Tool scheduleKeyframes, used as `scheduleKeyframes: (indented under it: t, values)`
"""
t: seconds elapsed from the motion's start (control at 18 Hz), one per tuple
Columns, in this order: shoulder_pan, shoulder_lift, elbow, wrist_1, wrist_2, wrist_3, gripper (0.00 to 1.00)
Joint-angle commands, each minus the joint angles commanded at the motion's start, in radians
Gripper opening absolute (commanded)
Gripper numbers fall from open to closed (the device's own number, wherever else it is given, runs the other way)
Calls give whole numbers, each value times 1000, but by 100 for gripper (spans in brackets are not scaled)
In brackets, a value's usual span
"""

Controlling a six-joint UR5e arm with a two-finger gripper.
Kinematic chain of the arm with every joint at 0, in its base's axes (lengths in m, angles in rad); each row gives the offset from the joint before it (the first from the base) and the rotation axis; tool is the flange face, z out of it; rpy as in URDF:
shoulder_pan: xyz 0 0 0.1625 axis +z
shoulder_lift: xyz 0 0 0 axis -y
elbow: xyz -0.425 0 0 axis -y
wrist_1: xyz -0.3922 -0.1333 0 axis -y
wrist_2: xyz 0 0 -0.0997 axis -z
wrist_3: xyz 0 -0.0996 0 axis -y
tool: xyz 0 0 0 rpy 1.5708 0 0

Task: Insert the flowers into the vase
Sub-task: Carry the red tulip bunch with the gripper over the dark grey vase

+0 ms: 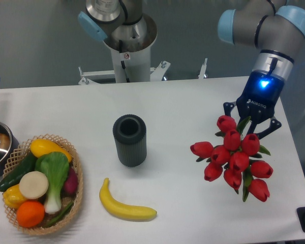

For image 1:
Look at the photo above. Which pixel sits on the yellow bell pepper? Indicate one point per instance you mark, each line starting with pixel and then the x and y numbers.
pixel 13 197

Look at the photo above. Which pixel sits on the yellow squash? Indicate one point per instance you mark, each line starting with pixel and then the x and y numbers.
pixel 40 147

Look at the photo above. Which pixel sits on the purple sweet potato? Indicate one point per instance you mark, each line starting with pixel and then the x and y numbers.
pixel 71 184

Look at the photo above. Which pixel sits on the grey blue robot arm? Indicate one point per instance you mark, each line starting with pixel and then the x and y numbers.
pixel 274 27

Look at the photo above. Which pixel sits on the green bok choy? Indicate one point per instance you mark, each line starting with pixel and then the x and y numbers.
pixel 55 167

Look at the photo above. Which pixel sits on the green cucumber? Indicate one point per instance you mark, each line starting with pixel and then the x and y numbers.
pixel 14 177

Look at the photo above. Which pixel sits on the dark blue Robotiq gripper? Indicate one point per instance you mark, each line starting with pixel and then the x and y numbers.
pixel 257 101

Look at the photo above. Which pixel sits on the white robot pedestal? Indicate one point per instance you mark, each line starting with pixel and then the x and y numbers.
pixel 130 47

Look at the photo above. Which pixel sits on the orange fruit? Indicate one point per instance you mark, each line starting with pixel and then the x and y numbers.
pixel 30 214

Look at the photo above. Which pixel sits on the yellow banana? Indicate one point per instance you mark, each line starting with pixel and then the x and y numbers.
pixel 122 210

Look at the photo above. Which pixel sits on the beige round slice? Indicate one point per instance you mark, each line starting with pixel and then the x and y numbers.
pixel 33 185

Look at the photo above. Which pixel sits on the green bean pod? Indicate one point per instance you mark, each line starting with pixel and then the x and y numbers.
pixel 60 216

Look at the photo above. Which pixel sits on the dark grey ribbed vase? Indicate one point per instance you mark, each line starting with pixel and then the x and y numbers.
pixel 129 132

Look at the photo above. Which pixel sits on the red tulip bouquet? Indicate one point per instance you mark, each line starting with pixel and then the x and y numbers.
pixel 237 159

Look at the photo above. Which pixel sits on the woven wicker basket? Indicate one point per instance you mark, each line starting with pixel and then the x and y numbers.
pixel 17 156

